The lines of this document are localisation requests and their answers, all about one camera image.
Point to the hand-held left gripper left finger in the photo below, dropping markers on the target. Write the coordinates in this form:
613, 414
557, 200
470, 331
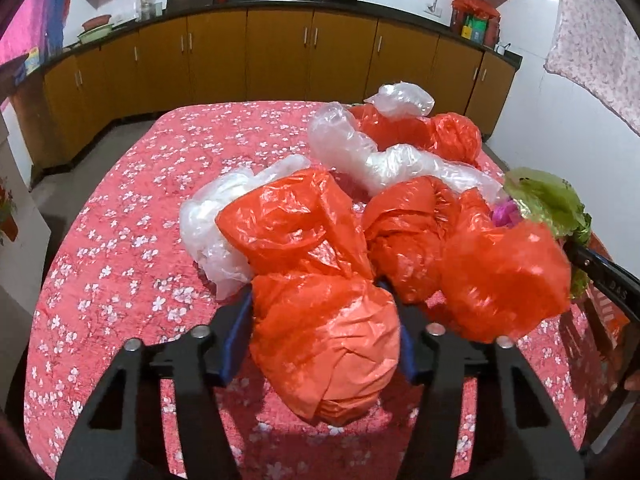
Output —
237, 345

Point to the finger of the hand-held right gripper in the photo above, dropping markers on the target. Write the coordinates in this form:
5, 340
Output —
600, 272

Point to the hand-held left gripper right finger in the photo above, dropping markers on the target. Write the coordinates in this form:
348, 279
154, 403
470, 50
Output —
407, 360

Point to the red plastic bag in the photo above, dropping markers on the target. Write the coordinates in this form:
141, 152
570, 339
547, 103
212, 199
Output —
455, 137
385, 127
295, 220
505, 280
405, 240
330, 345

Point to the light green foil wrapper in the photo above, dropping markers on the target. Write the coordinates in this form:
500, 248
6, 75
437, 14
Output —
547, 200

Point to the clear plastic bag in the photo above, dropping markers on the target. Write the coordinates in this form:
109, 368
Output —
345, 145
402, 99

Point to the purple wrapper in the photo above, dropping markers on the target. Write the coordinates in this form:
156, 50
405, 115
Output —
505, 212

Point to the white plastic bag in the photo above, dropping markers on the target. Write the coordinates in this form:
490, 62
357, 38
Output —
210, 230

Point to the red floral tablecloth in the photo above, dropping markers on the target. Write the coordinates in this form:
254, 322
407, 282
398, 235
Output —
125, 240

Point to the hanging floral cloth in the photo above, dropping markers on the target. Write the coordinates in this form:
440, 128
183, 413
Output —
595, 50

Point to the red bag with boxes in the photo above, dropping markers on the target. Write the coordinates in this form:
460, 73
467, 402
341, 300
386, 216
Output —
472, 20

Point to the orange lower kitchen cabinets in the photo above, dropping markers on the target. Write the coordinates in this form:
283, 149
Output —
280, 55

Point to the small red basin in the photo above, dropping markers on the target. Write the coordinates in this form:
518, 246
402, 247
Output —
97, 22

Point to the glass jar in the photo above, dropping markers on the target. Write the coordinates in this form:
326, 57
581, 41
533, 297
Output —
146, 5

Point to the pink hanging cloth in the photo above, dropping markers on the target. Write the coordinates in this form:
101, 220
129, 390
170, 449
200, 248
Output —
35, 15

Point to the wall socket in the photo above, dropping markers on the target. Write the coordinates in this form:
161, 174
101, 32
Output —
434, 8

